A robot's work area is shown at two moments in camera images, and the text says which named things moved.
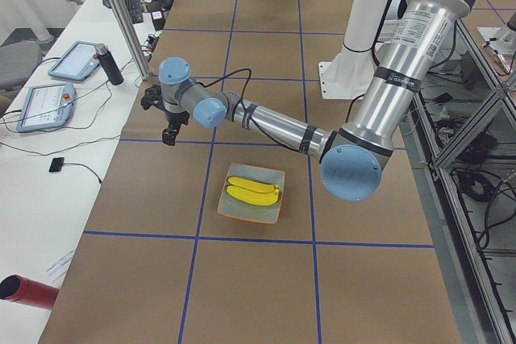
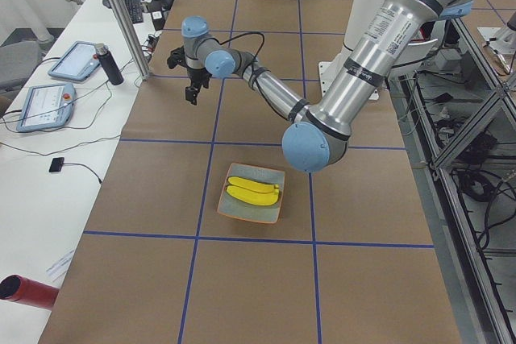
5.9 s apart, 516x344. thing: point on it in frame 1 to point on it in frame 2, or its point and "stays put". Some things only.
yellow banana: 253,184 stays put
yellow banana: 253,196 stays put
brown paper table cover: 156,264 stays put
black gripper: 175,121 to 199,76
